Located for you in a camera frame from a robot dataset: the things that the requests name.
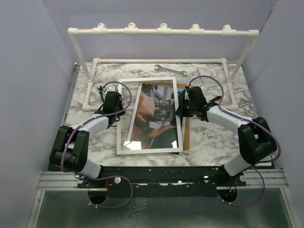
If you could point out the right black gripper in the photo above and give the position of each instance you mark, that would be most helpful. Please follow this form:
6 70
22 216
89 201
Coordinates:
180 110

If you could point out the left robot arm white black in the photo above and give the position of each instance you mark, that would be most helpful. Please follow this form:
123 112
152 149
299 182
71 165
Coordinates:
70 148

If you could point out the silver open-end wrench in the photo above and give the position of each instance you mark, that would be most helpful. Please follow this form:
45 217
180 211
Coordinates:
160 68

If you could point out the white PVC pipe rack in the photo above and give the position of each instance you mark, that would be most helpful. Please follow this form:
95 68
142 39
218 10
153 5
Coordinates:
162 30

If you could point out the printed photo with mat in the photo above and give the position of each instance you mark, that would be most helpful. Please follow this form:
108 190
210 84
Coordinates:
154 126

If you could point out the aluminium extrusion rail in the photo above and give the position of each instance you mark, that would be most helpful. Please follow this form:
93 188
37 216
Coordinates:
57 181

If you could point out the white picture frame with photo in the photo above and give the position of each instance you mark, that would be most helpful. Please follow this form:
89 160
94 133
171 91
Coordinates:
120 128

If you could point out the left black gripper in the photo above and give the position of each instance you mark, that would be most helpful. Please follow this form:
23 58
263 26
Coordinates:
121 108

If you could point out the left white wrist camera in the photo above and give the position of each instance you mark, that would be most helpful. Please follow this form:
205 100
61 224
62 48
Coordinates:
110 88

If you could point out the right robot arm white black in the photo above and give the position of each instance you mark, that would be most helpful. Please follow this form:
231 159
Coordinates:
255 141

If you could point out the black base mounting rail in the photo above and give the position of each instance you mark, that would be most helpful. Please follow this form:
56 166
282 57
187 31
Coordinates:
162 182

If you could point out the blue handled pliers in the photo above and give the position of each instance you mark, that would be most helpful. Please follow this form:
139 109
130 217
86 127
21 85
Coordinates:
102 93

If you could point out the black yellow handled screwdriver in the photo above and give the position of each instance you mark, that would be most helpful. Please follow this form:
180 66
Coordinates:
217 98

